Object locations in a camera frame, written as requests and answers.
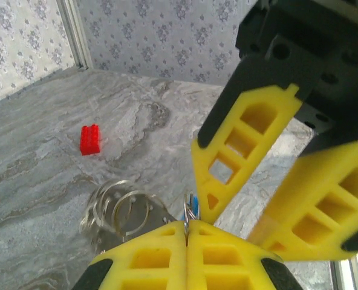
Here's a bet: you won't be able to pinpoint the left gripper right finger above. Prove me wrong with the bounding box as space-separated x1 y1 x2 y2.
186 218 303 290

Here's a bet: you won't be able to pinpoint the metal plate with key rings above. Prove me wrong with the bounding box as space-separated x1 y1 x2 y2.
79 179 180 257

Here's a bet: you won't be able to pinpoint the aluminium frame post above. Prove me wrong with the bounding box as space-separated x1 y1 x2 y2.
56 0 93 71

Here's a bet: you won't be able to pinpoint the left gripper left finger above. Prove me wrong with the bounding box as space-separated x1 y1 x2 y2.
71 220 189 290

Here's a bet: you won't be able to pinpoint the red toy brick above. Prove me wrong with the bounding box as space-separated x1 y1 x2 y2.
80 124 103 156

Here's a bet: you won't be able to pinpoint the blue capped key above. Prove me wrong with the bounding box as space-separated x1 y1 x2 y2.
192 195 201 219

